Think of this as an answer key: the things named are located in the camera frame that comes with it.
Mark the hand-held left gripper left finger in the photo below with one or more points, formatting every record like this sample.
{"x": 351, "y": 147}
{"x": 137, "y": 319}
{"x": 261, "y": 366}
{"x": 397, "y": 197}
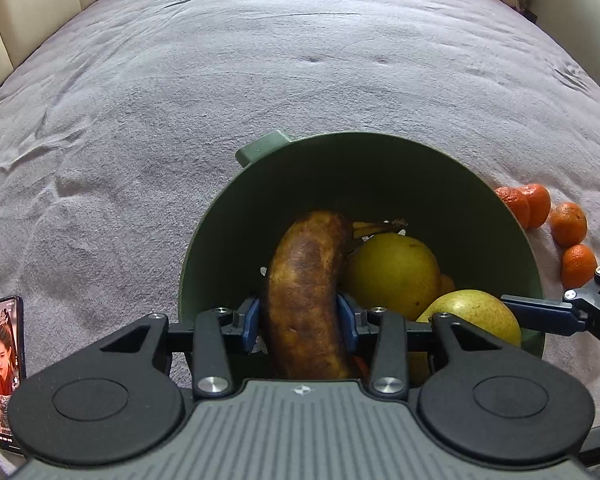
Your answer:
{"x": 250, "y": 325}

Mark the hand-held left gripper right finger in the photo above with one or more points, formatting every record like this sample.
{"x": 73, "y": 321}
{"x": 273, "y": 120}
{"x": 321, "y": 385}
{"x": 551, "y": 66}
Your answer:
{"x": 346, "y": 322}

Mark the brown overripe banana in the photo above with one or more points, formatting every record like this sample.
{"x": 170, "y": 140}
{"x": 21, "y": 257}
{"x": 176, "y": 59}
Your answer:
{"x": 305, "y": 285}

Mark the small yellow-green apple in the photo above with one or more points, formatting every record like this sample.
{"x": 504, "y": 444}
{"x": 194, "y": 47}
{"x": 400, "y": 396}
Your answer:
{"x": 480, "y": 310}

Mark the yellow-green pear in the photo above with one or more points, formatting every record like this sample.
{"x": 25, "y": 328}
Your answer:
{"x": 395, "y": 275}

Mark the orange mandarin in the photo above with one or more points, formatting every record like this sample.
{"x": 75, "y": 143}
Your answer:
{"x": 569, "y": 222}
{"x": 539, "y": 205}
{"x": 577, "y": 266}
{"x": 447, "y": 284}
{"x": 515, "y": 202}

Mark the green colander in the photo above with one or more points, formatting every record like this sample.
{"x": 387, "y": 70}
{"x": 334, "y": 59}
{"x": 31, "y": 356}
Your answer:
{"x": 430, "y": 185}

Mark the black smartphone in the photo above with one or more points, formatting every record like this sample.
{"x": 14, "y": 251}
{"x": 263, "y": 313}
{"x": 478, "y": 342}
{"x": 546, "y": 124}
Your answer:
{"x": 5, "y": 360}

